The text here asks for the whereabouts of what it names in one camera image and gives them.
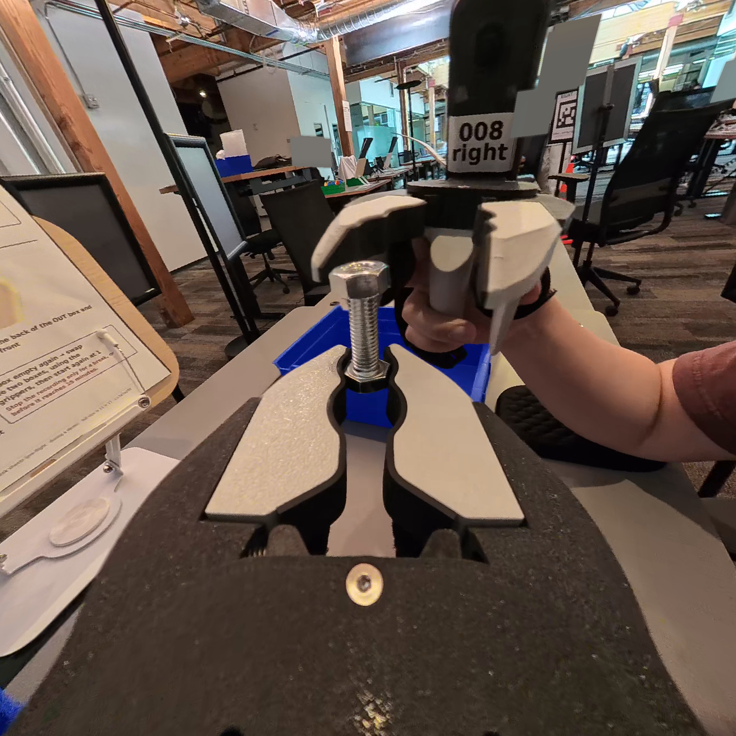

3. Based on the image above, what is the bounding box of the silver ventilation duct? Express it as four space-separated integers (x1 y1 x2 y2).
195 0 415 41

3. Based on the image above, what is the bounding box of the white instruction sheet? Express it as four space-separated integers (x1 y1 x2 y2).
0 184 171 495

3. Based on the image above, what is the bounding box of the steel hex bolt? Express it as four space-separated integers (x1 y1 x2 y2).
329 260 392 377

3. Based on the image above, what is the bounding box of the small marker sign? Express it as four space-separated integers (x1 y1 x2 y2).
551 89 580 145

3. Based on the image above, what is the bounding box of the blue plastic bin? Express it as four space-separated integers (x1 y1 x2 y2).
273 305 492 429
0 684 25 734

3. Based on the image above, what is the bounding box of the orange traffic cone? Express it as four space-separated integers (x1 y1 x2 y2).
560 155 577 248

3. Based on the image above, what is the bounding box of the black framed panel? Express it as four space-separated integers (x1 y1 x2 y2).
0 172 162 307

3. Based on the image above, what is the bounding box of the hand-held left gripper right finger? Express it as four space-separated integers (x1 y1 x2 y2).
383 344 526 557

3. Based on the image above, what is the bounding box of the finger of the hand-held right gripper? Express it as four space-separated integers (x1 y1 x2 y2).
471 200 564 357
310 192 429 302

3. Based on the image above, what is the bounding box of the person's right forearm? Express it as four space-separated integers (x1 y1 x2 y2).
506 296 736 463

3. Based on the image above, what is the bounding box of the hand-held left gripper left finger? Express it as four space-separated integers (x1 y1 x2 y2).
202 347 347 557

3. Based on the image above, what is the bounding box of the person's right hand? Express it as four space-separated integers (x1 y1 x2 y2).
401 238 559 361

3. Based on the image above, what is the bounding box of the framed board on black stand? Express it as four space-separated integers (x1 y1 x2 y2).
95 0 288 360

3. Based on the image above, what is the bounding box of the wooden support post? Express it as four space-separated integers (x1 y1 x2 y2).
325 37 354 157
0 0 195 330

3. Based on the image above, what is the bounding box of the instruction sheet on stand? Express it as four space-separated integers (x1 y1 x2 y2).
0 215 180 513

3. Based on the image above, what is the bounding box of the black chair armrest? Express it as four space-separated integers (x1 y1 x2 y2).
496 384 668 473

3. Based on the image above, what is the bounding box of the black office chair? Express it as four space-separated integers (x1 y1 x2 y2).
241 230 291 294
552 98 736 317
260 181 340 306

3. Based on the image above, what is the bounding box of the white stand base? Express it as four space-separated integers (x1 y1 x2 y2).
0 447 180 656

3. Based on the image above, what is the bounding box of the wooden top desk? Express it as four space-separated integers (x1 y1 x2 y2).
160 166 314 196

